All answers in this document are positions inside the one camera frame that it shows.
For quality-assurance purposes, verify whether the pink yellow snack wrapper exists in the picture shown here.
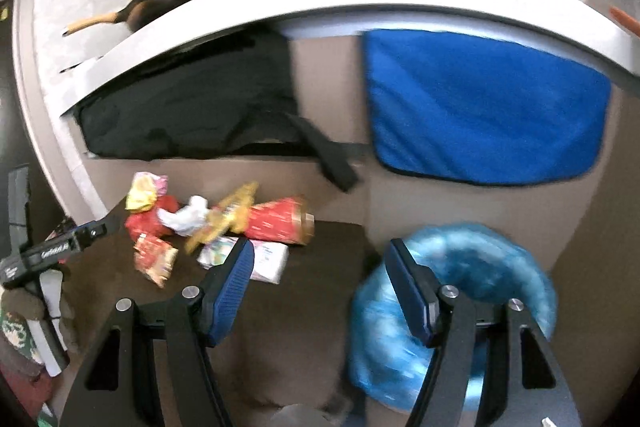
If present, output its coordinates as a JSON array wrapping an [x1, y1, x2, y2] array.
[[125, 171, 168, 213]]

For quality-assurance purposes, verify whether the black bag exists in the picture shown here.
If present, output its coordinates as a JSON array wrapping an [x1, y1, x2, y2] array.
[[73, 26, 359, 192]]

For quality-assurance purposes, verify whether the dark frying pan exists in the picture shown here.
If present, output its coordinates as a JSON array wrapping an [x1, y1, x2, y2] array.
[[63, 0, 191, 37]]

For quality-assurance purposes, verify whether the white crumpled tissue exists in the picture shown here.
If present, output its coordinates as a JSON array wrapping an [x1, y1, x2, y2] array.
[[157, 195, 209, 237]]

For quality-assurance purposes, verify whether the blue cloth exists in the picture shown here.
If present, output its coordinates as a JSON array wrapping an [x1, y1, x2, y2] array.
[[361, 29, 612, 186]]

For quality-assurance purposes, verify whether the red paper cup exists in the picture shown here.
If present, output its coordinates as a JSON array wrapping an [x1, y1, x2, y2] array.
[[244, 196, 314, 245]]

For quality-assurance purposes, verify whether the orange carrot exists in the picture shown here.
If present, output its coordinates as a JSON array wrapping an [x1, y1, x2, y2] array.
[[608, 5, 640, 37]]

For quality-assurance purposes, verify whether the red small snack packet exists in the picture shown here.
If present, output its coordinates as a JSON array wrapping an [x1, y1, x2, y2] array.
[[134, 233, 178, 288]]

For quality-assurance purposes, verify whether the white kitchen counter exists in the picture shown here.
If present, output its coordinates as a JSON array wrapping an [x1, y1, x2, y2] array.
[[13, 0, 639, 219]]

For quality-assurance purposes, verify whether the cartoon tissue pack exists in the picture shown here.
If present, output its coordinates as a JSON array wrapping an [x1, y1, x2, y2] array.
[[198, 236, 288, 285]]

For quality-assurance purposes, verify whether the yellow gold snack wrapper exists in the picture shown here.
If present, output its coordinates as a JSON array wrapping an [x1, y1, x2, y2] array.
[[184, 181, 259, 255]]

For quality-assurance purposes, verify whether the blue lined trash bin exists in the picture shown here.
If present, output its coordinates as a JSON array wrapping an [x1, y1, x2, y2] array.
[[348, 223, 558, 413]]

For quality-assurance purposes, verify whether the red plastic bag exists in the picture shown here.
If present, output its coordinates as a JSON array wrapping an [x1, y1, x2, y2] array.
[[125, 195, 180, 243]]

